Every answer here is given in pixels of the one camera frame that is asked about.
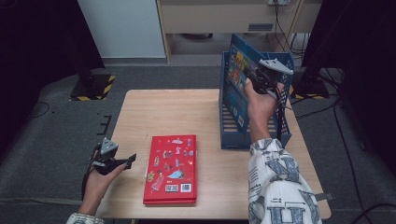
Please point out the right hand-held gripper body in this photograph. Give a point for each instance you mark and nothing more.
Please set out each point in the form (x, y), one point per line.
(267, 81)

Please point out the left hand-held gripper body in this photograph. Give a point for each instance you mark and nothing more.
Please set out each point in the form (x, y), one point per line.
(107, 155)

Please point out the blue picture book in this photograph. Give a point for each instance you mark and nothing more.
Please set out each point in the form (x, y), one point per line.
(236, 93)

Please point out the blue plastic file rack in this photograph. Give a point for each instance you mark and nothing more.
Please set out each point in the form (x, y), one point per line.
(230, 143)

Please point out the person's right hand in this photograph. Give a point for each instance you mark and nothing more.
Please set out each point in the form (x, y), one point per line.
(261, 105)

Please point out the person's left hand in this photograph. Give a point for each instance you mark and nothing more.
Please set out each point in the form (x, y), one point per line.
(96, 186)

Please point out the black yellow striped stand base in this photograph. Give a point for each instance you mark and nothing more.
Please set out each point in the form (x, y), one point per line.
(93, 88)
(311, 88)

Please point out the white power strip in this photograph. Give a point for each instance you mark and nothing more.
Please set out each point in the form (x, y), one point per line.
(278, 2)

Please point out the beige cabinet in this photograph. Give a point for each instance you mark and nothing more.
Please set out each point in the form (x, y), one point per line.
(202, 18)

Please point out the dark curtain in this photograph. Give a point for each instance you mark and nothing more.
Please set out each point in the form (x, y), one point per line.
(367, 46)

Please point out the white panel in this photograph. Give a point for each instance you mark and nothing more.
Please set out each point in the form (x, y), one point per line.
(124, 28)

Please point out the grey tape piece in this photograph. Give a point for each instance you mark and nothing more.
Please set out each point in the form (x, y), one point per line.
(327, 197)

